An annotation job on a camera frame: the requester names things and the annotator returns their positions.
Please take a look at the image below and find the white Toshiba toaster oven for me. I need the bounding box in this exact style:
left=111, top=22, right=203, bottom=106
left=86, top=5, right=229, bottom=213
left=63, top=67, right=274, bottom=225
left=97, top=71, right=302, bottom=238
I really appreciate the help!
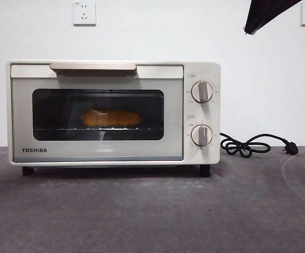
left=7, top=61, right=221, bottom=178

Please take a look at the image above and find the yellow corn cob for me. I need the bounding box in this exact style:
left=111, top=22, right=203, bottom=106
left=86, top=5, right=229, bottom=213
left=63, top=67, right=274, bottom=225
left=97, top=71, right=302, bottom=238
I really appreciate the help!
left=81, top=108, right=143, bottom=127

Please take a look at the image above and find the metal wire oven rack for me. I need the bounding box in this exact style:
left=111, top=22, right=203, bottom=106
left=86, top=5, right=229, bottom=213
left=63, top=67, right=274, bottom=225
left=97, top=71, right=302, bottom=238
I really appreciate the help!
left=35, top=123, right=162, bottom=132

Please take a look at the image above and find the white temperature knob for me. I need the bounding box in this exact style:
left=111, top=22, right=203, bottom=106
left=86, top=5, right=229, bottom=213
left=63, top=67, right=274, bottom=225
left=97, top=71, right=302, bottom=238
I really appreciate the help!
left=191, top=81, right=214, bottom=104

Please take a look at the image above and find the glass oven door with handle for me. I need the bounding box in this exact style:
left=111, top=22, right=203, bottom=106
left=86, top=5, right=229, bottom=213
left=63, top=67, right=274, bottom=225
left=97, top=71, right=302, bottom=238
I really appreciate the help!
left=11, top=63, right=184, bottom=162

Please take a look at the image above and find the black oven power cable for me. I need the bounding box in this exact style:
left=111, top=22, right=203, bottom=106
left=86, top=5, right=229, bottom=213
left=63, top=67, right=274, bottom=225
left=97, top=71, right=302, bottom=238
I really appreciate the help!
left=219, top=132, right=299, bottom=156

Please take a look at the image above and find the white timer knob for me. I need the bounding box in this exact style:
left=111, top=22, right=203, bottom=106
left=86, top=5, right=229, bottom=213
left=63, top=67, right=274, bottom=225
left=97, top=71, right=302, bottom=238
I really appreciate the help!
left=191, top=124, right=213, bottom=147

